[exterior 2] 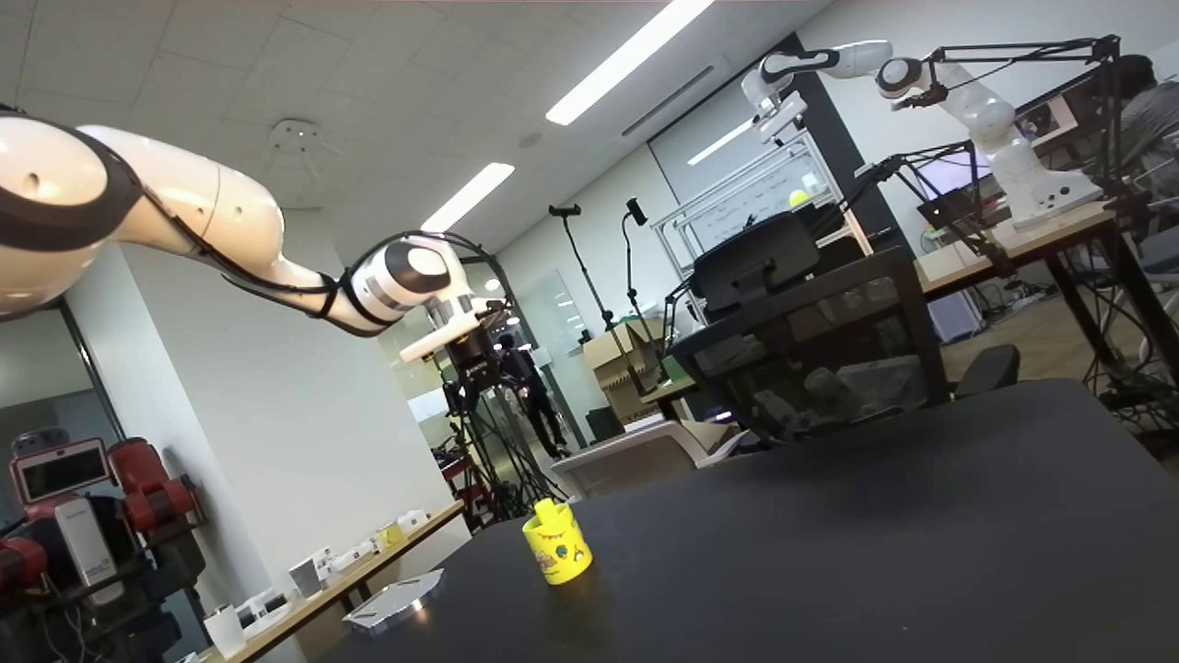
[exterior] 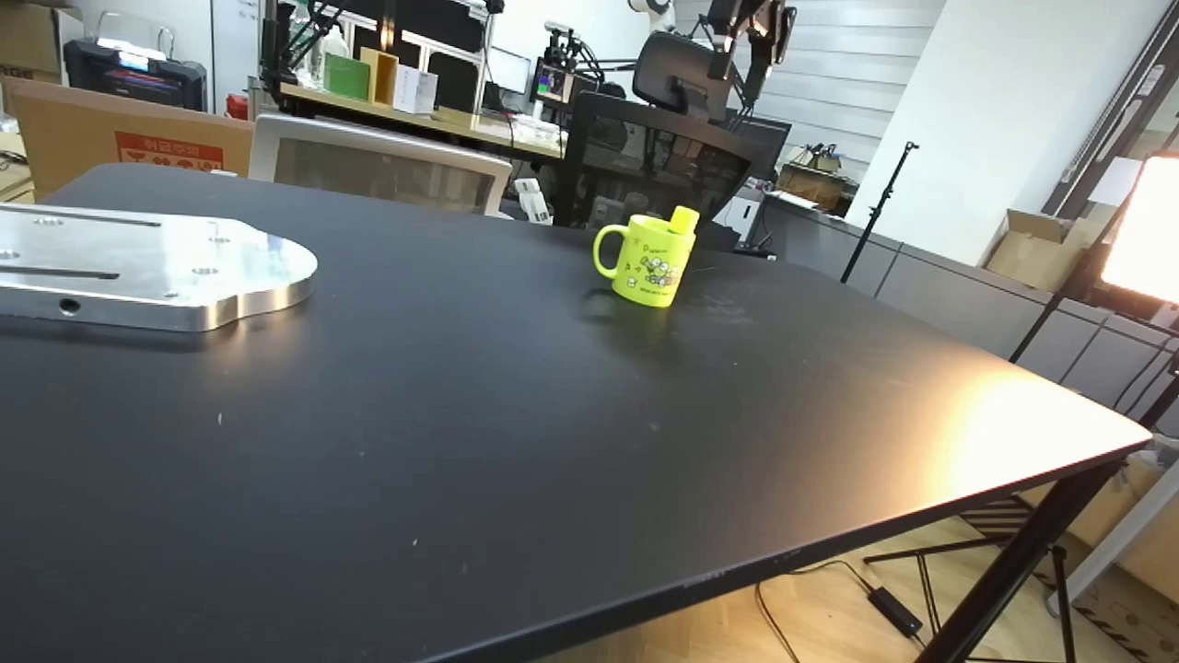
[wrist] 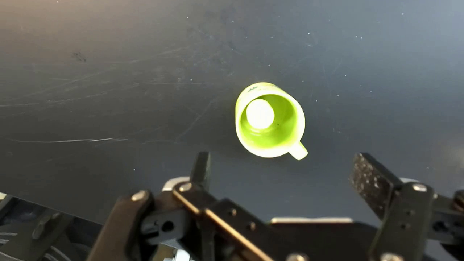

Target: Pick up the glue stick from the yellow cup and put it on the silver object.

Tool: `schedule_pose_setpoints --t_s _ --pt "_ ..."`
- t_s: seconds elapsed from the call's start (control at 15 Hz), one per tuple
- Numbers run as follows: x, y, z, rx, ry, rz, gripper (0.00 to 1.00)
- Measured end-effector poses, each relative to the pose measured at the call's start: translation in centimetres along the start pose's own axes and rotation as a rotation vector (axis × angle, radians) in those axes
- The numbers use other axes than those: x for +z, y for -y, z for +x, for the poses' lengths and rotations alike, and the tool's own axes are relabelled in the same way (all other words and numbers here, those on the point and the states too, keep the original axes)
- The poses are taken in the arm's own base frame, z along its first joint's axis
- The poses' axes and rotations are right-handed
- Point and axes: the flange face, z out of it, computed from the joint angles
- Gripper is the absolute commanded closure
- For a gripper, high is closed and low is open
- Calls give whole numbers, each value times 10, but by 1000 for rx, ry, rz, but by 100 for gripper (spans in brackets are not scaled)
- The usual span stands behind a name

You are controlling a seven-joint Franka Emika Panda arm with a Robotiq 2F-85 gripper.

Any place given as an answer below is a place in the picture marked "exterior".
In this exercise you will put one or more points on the black power adapter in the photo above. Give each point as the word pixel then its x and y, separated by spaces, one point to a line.
pixel 894 611

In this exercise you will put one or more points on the silver metal plate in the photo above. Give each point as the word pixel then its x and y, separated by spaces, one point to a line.
pixel 147 264

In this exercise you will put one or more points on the grey cabinet row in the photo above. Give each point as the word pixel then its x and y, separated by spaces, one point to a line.
pixel 958 296

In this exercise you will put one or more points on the wooden desk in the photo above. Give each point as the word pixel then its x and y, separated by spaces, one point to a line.
pixel 456 122

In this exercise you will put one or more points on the black pole stand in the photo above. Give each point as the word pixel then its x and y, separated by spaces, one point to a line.
pixel 879 206

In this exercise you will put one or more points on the plain cardboard box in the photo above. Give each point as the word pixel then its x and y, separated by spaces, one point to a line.
pixel 28 38

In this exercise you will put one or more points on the white box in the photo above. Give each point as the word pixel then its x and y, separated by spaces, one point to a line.
pixel 416 89

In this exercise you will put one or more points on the black monitor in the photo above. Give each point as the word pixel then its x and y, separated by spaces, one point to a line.
pixel 456 83

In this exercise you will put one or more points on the black printer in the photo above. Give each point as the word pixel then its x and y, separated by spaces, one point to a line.
pixel 134 73

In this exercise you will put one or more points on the small screen device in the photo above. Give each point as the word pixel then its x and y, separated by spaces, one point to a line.
pixel 555 87

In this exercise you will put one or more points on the yellow printed mug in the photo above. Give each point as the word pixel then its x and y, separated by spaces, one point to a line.
pixel 649 264

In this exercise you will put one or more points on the brown wooden box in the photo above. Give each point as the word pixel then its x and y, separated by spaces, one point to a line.
pixel 817 185

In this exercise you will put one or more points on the black table leg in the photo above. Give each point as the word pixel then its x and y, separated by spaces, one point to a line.
pixel 1019 564

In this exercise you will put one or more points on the white framed panel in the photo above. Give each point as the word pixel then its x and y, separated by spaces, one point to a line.
pixel 371 135

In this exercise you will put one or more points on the yellow green glue stick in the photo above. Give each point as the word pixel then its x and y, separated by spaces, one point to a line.
pixel 682 222

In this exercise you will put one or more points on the open cardboard box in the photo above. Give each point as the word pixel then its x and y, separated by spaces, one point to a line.
pixel 1033 251

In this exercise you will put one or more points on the yellow box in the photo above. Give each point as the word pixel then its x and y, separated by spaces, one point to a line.
pixel 385 73

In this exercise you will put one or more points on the black mesh office chair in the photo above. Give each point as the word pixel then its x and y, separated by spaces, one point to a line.
pixel 649 159

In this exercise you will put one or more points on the cardboard box with red label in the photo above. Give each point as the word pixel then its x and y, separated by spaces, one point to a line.
pixel 74 135

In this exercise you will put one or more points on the bright light panel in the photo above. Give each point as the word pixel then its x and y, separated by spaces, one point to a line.
pixel 1148 242

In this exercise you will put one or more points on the green box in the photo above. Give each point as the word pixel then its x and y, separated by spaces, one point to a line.
pixel 346 73

